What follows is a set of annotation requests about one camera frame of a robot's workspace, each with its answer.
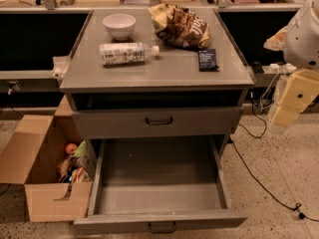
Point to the brown chips bag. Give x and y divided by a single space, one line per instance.
179 27

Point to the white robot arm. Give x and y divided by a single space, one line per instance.
299 42

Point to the grey drawer cabinet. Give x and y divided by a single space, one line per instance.
173 80

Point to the orange fruit in box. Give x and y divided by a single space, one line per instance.
70 148

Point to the white ceramic bowl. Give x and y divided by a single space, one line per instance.
120 26

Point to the open grey middle drawer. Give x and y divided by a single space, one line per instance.
158 185

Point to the closed grey top drawer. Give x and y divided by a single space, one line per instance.
156 122

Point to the clear plastic water bottle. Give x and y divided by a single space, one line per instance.
127 53

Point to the white power strip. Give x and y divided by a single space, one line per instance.
282 68

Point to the brown cardboard box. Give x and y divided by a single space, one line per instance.
31 158

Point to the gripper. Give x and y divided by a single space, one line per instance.
303 40

